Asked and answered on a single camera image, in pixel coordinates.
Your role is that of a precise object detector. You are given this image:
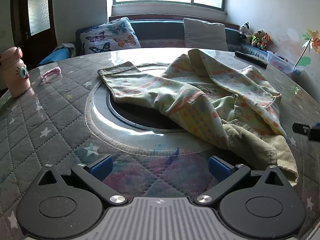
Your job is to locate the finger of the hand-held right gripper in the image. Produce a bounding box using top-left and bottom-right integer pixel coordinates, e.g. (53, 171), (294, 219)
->
(292, 121), (320, 142)

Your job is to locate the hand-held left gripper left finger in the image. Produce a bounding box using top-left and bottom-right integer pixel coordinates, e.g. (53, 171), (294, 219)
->
(37, 155), (128, 205)

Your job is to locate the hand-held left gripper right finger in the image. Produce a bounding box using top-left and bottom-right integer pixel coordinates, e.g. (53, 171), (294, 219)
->
(195, 156), (288, 205)

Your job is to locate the pastel patterned fleece jacket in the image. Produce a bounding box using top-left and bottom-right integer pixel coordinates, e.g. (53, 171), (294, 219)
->
(97, 49), (299, 187)

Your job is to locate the round black cooktop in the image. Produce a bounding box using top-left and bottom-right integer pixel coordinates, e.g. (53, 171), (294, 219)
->
(85, 64), (213, 155)

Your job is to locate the clear plastic storage box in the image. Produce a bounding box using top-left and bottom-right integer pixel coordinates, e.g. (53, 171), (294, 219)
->
(266, 50), (303, 77)

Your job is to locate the grey quilted star table cover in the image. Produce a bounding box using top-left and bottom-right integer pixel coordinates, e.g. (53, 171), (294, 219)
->
(0, 47), (320, 240)

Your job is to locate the black remote control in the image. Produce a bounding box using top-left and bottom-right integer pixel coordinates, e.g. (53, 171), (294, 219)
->
(234, 51), (268, 68)

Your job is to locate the colourful paper pinwheel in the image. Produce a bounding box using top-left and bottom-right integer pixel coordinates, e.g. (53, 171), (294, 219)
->
(295, 29), (320, 67)

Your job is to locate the orange plush toy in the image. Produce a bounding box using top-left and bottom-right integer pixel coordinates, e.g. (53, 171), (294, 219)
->
(259, 33), (272, 50)

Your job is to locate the bear plush in green vest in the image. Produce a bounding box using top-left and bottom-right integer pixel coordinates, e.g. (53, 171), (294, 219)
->
(249, 29), (265, 47)

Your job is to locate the black and white cow plush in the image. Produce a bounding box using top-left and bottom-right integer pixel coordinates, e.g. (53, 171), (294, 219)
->
(239, 22), (251, 40)

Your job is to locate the blue cushion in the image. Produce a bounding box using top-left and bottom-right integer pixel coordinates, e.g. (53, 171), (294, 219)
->
(37, 47), (72, 67)

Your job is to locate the pink cartoon water bottle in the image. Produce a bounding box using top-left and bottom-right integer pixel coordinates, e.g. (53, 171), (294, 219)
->
(0, 46), (32, 98)

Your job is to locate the grey knitted blanket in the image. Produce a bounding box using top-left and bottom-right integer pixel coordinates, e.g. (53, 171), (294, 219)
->
(56, 43), (77, 57)

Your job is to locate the butterfly print pillow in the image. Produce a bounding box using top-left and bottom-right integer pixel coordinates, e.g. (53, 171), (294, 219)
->
(80, 17), (142, 55)

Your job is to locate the plain grey pillow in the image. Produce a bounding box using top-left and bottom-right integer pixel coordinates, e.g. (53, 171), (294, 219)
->
(183, 18), (228, 52)

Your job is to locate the dark wooden door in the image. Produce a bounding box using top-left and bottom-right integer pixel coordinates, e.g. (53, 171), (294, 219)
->
(10, 0), (57, 68)

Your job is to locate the blue bench sofa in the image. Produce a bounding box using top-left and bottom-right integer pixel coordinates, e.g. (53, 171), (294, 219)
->
(37, 15), (275, 67)

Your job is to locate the pink hair tie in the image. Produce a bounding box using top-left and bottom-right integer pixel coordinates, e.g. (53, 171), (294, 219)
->
(42, 67), (62, 83)

